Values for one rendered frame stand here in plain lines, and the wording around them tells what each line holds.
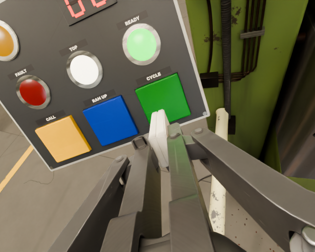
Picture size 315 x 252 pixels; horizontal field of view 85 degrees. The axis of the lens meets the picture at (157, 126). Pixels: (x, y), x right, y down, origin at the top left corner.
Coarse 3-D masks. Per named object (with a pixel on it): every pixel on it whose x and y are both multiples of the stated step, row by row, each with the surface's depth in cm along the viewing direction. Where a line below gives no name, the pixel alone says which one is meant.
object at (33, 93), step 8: (24, 80) 28; (32, 80) 28; (24, 88) 28; (32, 88) 28; (40, 88) 28; (24, 96) 29; (32, 96) 29; (40, 96) 29; (32, 104) 30; (40, 104) 30
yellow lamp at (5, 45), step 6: (0, 30) 25; (6, 30) 25; (0, 36) 26; (6, 36) 26; (0, 42) 26; (6, 42) 26; (12, 42) 26; (0, 48) 26; (6, 48) 26; (12, 48) 26; (0, 54) 27; (6, 54) 27
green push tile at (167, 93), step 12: (156, 84) 28; (168, 84) 28; (180, 84) 28; (144, 96) 28; (156, 96) 28; (168, 96) 28; (180, 96) 28; (144, 108) 29; (156, 108) 29; (168, 108) 29; (180, 108) 29; (168, 120) 30
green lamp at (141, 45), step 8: (136, 32) 25; (144, 32) 25; (128, 40) 26; (136, 40) 26; (144, 40) 26; (152, 40) 26; (128, 48) 26; (136, 48) 26; (144, 48) 26; (152, 48) 26; (136, 56) 26; (144, 56) 26
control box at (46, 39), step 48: (0, 0) 24; (48, 0) 24; (96, 0) 24; (144, 0) 24; (48, 48) 26; (96, 48) 26; (0, 96) 29; (48, 96) 29; (96, 96) 29; (192, 96) 29; (96, 144) 33
